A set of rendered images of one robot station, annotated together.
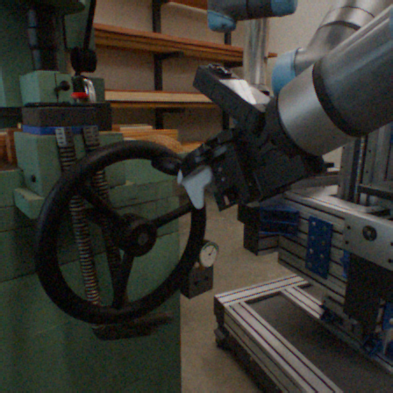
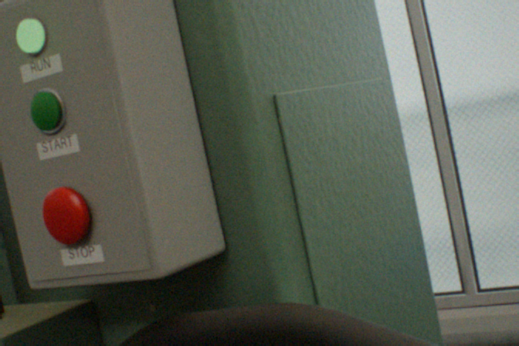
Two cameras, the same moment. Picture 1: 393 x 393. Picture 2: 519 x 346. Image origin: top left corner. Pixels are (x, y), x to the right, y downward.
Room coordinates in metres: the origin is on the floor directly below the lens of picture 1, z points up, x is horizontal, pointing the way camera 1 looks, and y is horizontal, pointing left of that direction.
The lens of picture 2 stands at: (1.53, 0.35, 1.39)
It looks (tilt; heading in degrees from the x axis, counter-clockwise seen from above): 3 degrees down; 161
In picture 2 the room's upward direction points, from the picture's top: 12 degrees counter-clockwise
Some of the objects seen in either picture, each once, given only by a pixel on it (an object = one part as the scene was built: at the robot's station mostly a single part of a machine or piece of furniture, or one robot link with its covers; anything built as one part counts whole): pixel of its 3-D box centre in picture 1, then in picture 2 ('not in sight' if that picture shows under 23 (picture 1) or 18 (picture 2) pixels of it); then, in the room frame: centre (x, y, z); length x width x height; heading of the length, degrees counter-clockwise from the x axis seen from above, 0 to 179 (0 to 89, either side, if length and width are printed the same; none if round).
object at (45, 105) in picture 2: not in sight; (45, 111); (1.11, 0.39, 1.42); 0.02 x 0.01 x 0.02; 40
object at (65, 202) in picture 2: not in sight; (65, 215); (1.11, 0.38, 1.36); 0.03 x 0.01 x 0.03; 40
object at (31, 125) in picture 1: (69, 115); not in sight; (0.58, 0.21, 0.99); 0.13 x 0.11 x 0.06; 130
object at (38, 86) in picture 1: (46, 94); not in sight; (0.76, 0.33, 1.03); 0.14 x 0.07 x 0.09; 40
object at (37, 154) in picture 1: (70, 158); not in sight; (0.58, 0.22, 0.92); 0.15 x 0.13 x 0.09; 130
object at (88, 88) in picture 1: (82, 99); not in sight; (0.93, 0.30, 1.02); 0.12 x 0.03 x 0.12; 40
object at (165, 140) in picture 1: (156, 142); not in sight; (0.82, 0.10, 0.92); 0.14 x 0.09 x 0.04; 40
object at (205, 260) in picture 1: (204, 255); not in sight; (0.75, -0.02, 0.65); 0.06 x 0.04 x 0.08; 130
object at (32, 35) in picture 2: not in sight; (29, 35); (1.11, 0.39, 1.46); 0.02 x 0.01 x 0.02; 40
